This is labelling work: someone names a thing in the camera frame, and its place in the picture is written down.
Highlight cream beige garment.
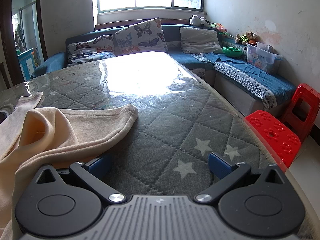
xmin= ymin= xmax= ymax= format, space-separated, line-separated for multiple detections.
xmin=1 ymin=92 xmax=138 ymax=239

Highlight red plastic stool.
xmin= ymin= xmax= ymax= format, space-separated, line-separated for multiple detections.
xmin=280 ymin=83 xmax=319 ymax=143
xmin=245 ymin=110 xmax=301 ymax=172

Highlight blue corner sofa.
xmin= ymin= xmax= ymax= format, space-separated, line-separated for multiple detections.
xmin=30 ymin=23 xmax=297 ymax=117

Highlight green plastic bowl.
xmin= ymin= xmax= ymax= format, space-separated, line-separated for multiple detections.
xmin=222 ymin=47 xmax=242 ymax=58

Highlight clear plastic storage box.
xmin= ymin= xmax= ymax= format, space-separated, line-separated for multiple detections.
xmin=246 ymin=42 xmax=283 ymax=75

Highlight small butterfly cushion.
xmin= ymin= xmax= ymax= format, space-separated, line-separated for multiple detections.
xmin=67 ymin=35 xmax=115 ymax=67

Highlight grey plain cushion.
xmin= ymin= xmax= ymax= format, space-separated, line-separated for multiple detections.
xmin=180 ymin=27 xmax=222 ymax=54

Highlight blue cabinet in doorway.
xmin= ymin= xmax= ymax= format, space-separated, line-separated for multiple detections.
xmin=17 ymin=48 xmax=36 ymax=81

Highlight brown plush toys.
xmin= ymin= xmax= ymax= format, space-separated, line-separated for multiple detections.
xmin=235 ymin=32 xmax=258 ymax=46

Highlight large butterfly cushion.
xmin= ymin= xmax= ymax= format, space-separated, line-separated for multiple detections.
xmin=115 ymin=18 xmax=168 ymax=55

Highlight colourful toys on sofa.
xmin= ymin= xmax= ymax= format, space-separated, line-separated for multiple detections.
xmin=210 ymin=23 xmax=228 ymax=33

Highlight panda plush toy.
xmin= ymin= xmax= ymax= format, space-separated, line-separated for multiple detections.
xmin=189 ymin=15 xmax=211 ymax=28

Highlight dark wooden door frame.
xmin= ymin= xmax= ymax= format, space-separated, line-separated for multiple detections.
xmin=1 ymin=0 xmax=48 ymax=85

